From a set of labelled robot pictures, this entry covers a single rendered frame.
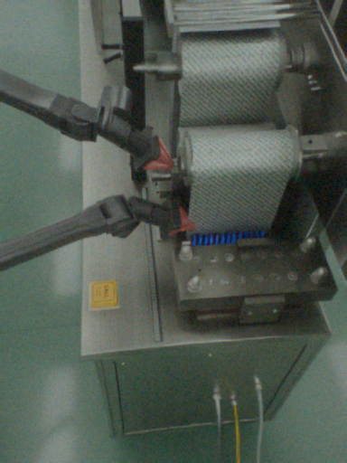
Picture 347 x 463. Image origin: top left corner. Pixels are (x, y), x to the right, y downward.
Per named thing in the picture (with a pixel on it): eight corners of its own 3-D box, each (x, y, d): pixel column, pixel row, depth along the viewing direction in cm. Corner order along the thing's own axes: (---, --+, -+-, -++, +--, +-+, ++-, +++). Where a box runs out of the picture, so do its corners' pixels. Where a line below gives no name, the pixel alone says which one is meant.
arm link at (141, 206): (132, 208, 112) (131, 190, 115) (118, 223, 117) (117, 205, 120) (156, 215, 115) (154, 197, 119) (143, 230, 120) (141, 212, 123)
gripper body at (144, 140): (140, 174, 110) (115, 159, 106) (137, 144, 116) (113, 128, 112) (158, 158, 107) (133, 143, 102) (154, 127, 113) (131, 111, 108)
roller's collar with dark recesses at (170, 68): (155, 70, 126) (155, 47, 121) (178, 70, 127) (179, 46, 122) (157, 86, 122) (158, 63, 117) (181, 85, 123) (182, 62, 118)
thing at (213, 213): (185, 237, 130) (191, 193, 115) (268, 231, 132) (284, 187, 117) (186, 238, 130) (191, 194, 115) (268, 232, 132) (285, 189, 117)
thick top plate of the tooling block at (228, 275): (172, 259, 130) (173, 247, 126) (312, 250, 134) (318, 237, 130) (179, 311, 121) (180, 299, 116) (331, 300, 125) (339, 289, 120)
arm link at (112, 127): (92, 137, 105) (107, 128, 101) (98, 111, 107) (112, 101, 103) (117, 152, 109) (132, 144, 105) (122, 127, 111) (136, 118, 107)
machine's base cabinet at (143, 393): (98, 64, 342) (80, -87, 273) (188, 62, 348) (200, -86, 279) (109, 446, 193) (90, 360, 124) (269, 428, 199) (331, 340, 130)
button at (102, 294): (91, 286, 132) (90, 281, 130) (116, 284, 133) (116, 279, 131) (90, 308, 128) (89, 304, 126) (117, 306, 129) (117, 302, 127)
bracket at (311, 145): (295, 140, 117) (298, 134, 115) (320, 138, 117) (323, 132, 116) (301, 155, 114) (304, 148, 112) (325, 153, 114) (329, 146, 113)
